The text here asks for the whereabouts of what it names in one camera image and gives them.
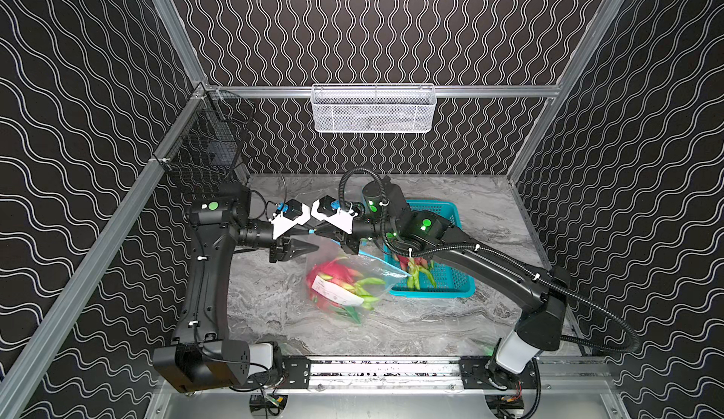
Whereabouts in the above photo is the dragon fruit bag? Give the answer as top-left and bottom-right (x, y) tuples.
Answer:
(310, 275), (388, 324)
(305, 261), (363, 309)
(394, 255), (437, 291)

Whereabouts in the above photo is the zip-top bag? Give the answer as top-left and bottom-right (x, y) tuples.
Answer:
(301, 234), (410, 325)

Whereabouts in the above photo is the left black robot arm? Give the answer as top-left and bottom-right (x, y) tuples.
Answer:
(152, 183), (318, 394)

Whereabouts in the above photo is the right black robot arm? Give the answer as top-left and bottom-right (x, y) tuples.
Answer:
(337, 167), (567, 377)

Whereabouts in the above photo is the teal plastic basket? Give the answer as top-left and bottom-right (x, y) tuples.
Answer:
(383, 199), (476, 299)

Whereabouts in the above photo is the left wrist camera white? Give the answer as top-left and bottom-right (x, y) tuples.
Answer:
(271, 200), (311, 240)

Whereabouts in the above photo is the black wire wall basket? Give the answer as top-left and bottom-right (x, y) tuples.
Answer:
(161, 83), (259, 198)

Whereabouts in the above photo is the white mesh wall basket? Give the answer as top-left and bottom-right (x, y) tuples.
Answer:
(310, 83), (437, 134)

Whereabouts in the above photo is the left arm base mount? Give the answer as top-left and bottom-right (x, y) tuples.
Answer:
(231, 356), (311, 393)

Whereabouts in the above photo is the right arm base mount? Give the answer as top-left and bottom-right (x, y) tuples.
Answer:
(458, 356), (540, 392)

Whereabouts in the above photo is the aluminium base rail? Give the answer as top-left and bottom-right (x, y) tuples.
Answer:
(157, 354), (618, 398)

